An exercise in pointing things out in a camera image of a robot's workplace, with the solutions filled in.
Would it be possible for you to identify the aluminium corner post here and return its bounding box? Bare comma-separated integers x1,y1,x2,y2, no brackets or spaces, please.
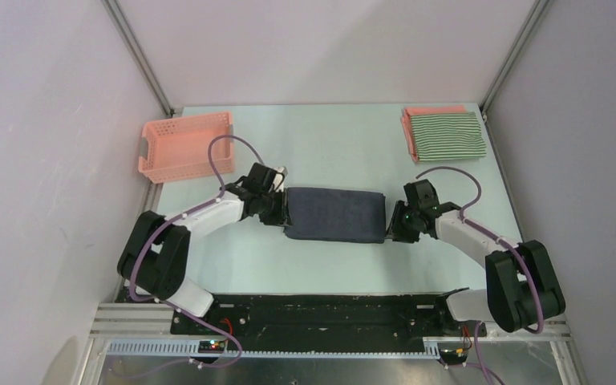
480,0,554,116
100,0,175,118

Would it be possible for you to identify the pink plastic laundry basket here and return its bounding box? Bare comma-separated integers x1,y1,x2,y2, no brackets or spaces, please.
138,111,235,184

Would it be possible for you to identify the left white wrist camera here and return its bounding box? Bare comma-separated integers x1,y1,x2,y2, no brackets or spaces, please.
275,167,286,188

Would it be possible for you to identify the aluminium toothed cable duct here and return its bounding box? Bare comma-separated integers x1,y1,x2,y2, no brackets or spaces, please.
106,338,440,359

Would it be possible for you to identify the left small circuit board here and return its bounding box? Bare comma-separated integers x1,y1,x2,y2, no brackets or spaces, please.
197,340,226,355

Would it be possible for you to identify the small circuit board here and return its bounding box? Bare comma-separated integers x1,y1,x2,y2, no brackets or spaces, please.
440,348,470,361
197,340,226,355

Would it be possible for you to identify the green white striped garment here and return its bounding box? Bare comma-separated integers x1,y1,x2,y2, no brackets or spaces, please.
410,111,487,162

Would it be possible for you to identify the dark navy garment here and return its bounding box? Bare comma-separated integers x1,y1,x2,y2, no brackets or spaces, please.
285,187,387,244

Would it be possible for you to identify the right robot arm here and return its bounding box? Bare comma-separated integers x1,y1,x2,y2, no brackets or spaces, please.
387,180,566,335

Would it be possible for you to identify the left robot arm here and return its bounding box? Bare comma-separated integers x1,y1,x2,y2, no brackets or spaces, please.
117,163,290,334

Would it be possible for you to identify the salmon pink t-shirt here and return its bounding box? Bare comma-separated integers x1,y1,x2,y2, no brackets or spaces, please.
400,105,466,164

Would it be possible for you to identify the left aluminium corner post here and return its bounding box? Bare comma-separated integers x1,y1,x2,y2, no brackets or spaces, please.
100,0,175,118

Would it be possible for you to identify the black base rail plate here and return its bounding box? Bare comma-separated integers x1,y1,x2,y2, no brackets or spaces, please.
168,294,487,353

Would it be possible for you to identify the right aluminium corner post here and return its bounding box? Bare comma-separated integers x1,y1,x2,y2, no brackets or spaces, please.
480,0,554,116

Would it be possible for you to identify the right small circuit board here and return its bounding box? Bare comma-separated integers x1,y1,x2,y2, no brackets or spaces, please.
440,348,470,361

